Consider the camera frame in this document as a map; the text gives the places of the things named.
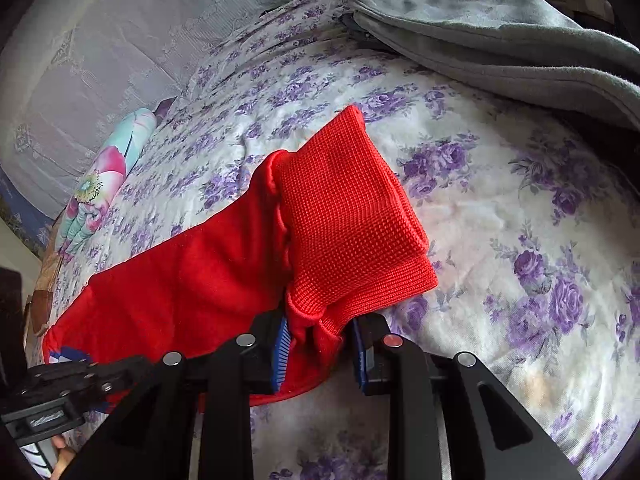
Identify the purple floral bed sheet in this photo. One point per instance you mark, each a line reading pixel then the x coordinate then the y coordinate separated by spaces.
pixel 535 240

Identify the brown pillow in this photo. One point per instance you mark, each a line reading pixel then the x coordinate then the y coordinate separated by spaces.
pixel 42 298

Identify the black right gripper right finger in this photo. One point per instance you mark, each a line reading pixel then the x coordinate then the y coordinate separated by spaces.
pixel 450 418

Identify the red blue white pants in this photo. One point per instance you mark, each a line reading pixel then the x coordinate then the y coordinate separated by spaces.
pixel 326 233

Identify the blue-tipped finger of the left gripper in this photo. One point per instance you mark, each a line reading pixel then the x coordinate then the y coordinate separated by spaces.
pixel 102 380

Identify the grey folded blanket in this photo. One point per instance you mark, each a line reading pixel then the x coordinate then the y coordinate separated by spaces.
pixel 525 50

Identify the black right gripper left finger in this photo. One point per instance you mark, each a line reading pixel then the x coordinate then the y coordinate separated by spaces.
pixel 190 418

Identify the folded teal floral quilt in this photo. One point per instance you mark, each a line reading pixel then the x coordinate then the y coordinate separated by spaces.
pixel 97 188

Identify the blue patterned cloth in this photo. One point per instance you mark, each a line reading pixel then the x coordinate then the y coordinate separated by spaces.
pixel 30 225

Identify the person's left hand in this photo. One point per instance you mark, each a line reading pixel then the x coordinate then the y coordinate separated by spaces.
pixel 64 455

